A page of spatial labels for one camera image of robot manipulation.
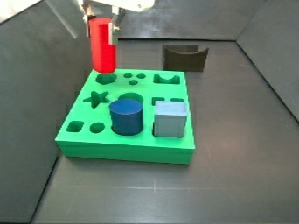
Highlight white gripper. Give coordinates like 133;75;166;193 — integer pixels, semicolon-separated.
77;0;154;46

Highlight red hexagon prism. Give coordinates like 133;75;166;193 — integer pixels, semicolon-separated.
88;17;116;74

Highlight black curved holder stand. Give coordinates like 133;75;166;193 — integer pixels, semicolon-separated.
162;45;209;72

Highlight dark blue cylinder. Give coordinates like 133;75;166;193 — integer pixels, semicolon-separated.
108;99;142;136

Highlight grey-blue square block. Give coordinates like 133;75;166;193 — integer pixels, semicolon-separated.
153;101;188;138

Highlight green shape sorter block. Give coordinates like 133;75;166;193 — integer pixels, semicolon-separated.
54;69;194;165

